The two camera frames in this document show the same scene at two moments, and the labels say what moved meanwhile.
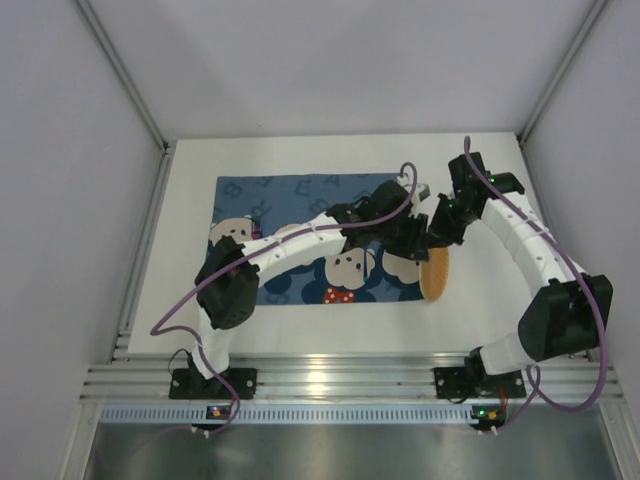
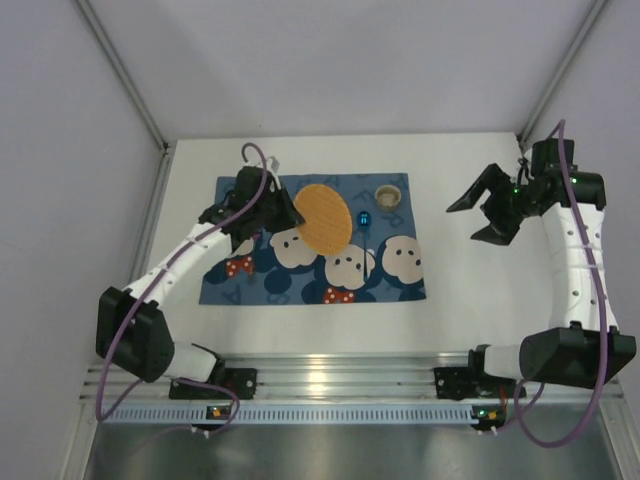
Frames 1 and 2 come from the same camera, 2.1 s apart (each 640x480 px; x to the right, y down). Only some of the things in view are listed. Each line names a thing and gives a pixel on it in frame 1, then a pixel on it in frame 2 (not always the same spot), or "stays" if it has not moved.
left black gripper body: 409,240 -> 273,206
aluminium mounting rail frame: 142,377 stays
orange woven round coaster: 434,273 -> 328,222
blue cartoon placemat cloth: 254,207 stays
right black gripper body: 445,228 -> 505,206
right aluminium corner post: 583,29 stays
